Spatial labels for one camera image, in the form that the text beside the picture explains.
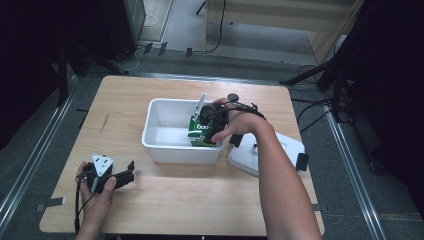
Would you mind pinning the black floor tape strip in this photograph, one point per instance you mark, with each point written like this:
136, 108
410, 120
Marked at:
147, 48
162, 48
189, 52

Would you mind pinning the green carton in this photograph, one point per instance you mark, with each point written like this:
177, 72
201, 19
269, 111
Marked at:
200, 131

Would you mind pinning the metal floor rail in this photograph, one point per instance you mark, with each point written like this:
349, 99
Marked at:
33, 156
353, 176

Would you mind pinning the black metal stand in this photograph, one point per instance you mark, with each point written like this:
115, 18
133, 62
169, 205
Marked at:
336, 83
62, 76

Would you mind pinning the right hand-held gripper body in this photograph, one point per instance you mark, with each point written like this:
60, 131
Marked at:
213, 113

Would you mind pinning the black curtain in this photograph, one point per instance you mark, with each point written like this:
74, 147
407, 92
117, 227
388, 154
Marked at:
26, 66
393, 100

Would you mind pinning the grey floor tape mark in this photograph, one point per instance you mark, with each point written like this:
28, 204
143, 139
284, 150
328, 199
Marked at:
321, 208
53, 202

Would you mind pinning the person's left hand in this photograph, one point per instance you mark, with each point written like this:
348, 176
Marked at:
96, 203

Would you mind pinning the white plastic storage box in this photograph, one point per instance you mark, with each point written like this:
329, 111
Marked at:
166, 133

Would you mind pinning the dark cabinet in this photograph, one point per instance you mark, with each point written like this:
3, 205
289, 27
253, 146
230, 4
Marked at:
123, 26

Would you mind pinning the white lid with black latches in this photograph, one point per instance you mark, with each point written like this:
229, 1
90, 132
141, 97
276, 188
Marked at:
245, 156

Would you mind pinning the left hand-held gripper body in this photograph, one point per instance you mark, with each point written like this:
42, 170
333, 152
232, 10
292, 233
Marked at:
101, 165

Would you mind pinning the light wooden furniture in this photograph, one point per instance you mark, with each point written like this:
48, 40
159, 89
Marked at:
266, 15

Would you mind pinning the person's right hand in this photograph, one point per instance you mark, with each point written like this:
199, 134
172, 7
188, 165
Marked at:
245, 123

